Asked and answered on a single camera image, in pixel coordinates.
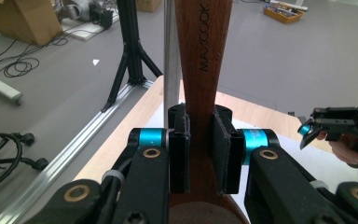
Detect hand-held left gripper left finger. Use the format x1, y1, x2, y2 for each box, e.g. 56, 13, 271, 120
128, 104, 191, 194

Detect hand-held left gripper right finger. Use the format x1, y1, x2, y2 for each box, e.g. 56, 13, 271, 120
211, 105, 281, 196

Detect brown wooden spoon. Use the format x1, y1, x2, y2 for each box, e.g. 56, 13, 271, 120
167, 0, 250, 224

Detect white grid mat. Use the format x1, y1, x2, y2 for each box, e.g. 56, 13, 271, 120
148, 102, 358, 220

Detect orange tray of parts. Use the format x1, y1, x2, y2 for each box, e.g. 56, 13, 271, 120
263, 1, 305, 25

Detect small cardboard box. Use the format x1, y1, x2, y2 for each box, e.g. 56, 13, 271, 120
135, 0, 163, 14

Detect white foam board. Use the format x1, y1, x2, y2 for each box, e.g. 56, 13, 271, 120
61, 11, 121, 42

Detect black bag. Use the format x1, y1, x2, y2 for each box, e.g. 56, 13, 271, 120
88, 1, 115, 31

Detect grey rounded machine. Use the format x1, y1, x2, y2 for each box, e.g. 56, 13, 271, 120
55, 0, 90, 23

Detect black round stool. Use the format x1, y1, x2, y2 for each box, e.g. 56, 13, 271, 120
0, 100, 49, 221

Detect white stand leg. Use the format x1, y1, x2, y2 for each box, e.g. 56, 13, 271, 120
0, 67, 24, 107

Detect large cardboard box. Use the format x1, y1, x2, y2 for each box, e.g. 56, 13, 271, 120
0, 0, 63, 47

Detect aluminium rail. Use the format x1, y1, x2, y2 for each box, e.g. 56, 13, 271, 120
0, 78, 155, 224

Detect black frame stand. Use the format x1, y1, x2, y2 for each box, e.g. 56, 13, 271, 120
100, 0, 164, 114

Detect black floor cables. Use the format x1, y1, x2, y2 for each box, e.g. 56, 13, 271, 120
0, 29, 85, 79

